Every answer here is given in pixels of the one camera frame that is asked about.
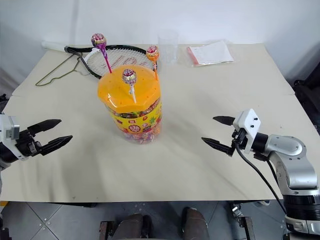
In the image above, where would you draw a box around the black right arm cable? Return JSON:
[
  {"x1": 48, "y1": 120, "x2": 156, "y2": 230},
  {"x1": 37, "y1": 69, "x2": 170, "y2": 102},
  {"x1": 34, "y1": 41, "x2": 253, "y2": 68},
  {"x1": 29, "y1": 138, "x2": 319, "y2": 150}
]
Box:
[{"x1": 234, "y1": 146, "x2": 288, "y2": 215}]

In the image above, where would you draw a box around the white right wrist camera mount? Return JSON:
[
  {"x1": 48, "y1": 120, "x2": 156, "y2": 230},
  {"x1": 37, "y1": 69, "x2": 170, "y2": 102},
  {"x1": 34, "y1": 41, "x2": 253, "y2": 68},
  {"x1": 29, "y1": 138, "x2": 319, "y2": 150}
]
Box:
[{"x1": 232, "y1": 108, "x2": 262, "y2": 154}]

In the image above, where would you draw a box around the black racket with white handle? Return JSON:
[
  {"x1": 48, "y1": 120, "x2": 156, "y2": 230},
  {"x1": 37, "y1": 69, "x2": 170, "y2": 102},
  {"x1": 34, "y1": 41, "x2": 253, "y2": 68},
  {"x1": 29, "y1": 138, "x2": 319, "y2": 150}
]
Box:
[{"x1": 41, "y1": 40, "x2": 161, "y2": 80}]

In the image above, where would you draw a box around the clear bag with paper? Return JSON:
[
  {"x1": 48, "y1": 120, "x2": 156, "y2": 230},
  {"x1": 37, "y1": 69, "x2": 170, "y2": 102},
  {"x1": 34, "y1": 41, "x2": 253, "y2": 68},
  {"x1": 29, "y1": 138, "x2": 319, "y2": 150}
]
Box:
[{"x1": 185, "y1": 39, "x2": 236, "y2": 68}]

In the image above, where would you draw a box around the thin wire clothes hanger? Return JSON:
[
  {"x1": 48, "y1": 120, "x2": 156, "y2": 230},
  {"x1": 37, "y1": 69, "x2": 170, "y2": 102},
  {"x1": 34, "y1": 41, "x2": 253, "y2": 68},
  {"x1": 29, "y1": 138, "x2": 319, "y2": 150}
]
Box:
[{"x1": 35, "y1": 46, "x2": 99, "y2": 88}]

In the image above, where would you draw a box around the beige table cover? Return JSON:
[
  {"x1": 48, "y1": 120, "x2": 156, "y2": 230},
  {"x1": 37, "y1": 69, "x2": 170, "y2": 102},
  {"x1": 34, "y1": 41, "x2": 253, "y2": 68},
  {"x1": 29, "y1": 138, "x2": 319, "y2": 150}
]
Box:
[{"x1": 0, "y1": 42, "x2": 319, "y2": 203}]

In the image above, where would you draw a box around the orange stick lollipop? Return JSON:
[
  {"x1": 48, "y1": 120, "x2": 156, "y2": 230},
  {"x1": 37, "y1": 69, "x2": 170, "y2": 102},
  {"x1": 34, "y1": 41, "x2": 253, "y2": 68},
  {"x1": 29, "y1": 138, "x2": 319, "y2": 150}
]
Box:
[{"x1": 145, "y1": 45, "x2": 160, "y2": 81}]

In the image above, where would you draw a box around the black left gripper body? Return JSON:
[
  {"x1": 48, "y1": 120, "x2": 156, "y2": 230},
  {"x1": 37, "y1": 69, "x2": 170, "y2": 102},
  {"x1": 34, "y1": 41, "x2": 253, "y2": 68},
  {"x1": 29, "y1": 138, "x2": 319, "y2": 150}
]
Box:
[{"x1": 14, "y1": 126, "x2": 43, "y2": 158}]

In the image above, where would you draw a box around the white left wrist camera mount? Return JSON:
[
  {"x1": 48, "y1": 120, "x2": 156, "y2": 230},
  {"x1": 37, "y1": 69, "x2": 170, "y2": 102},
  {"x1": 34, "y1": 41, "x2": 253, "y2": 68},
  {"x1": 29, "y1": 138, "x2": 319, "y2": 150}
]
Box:
[{"x1": 0, "y1": 113, "x2": 29, "y2": 161}]

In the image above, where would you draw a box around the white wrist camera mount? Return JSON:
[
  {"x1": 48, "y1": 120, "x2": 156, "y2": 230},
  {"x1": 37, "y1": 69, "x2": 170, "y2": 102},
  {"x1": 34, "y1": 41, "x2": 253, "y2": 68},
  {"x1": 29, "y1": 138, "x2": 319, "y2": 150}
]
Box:
[
  {"x1": 232, "y1": 108, "x2": 262, "y2": 154},
  {"x1": 0, "y1": 113, "x2": 29, "y2": 161}
]

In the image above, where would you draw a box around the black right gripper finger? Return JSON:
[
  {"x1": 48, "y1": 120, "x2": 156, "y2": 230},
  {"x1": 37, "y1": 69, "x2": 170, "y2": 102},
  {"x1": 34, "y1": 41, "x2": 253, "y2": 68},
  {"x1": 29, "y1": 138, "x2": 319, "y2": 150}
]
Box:
[
  {"x1": 201, "y1": 136, "x2": 236, "y2": 158},
  {"x1": 212, "y1": 115, "x2": 236, "y2": 127}
]

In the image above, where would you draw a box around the clear candy jar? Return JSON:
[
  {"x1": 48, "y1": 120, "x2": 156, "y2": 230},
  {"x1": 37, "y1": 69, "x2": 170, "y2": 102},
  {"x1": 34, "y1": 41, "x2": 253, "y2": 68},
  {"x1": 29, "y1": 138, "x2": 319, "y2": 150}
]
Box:
[{"x1": 107, "y1": 97, "x2": 163, "y2": 145}]

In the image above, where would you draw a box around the purple stick lollipop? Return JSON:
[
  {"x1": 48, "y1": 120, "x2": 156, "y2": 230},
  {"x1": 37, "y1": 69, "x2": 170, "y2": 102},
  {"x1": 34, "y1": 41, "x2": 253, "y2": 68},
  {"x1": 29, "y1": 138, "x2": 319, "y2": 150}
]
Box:
[{"x1": 90, "y1": 32, "x2": 113, "y2": 74}]

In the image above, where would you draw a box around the dark rounded shape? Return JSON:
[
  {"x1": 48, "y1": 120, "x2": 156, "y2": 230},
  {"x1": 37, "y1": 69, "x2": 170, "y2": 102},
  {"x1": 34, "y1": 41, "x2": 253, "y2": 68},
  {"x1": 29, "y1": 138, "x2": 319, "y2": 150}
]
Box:
[
  {"x1": 180, "y1": 206, "x2": 210, "y2": 240},
  {"x1": 116, "y1": 212, "x2": 152, "y2": 240}
]

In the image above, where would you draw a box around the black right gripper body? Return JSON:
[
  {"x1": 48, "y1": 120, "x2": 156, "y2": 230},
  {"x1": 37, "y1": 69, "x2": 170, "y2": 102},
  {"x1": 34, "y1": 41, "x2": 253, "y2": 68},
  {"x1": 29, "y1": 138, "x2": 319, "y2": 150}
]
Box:
[{"x1": 231, "y1": 127, "x2": 248, "y2": 152}]

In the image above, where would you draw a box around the black object beside table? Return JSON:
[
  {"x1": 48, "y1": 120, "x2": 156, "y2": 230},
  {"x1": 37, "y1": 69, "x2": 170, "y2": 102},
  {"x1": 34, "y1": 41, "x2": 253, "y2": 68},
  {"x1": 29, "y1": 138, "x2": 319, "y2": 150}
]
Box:
[{"x1": 292, "y1": 59, "x2": 320, "y2": 122}]

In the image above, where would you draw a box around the orange perforated jar lid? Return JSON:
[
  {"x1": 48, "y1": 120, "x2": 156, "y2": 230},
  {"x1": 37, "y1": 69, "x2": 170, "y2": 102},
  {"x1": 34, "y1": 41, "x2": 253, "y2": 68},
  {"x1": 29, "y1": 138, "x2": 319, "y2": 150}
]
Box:
[{"x1": 96, "y1": 63, "x2": 162, "y2": 112}]

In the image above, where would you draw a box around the clear plastic cup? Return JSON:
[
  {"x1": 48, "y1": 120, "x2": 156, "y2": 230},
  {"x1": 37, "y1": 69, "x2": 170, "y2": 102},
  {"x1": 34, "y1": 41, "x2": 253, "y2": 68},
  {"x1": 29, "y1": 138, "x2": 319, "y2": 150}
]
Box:
[{"x1": 157, "y1": 30, "x2": 179, "y2": 66}]

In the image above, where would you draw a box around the white stick lollipop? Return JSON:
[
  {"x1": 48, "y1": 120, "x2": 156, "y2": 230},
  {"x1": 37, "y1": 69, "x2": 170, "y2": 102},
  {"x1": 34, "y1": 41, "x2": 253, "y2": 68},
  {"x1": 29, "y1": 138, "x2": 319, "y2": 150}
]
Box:
[{"x1": 121, "y1": 68, "x2": 137, "y2": 104}]

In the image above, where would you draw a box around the rusty metal frame bracket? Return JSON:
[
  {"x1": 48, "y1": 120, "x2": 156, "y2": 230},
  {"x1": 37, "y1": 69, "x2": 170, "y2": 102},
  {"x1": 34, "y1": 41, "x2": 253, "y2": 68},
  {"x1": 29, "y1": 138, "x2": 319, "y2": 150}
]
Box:
[
  {"x1": 99, "y1": 220, "x2": 116, "y2": 240},
  {"x1": 230, "y1": 203, "x2": 254, "y2": 240}
]

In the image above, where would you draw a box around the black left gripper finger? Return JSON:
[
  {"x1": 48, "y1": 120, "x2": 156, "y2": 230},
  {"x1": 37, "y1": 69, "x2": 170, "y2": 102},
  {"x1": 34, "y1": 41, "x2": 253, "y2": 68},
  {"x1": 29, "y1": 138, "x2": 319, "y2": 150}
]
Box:
[
  {"x1": 26, "y1": 119, "x2": 62, "y2": 136},
  {"x1": 40, "y1": 135, "x2": 74, "y2": 156}
]

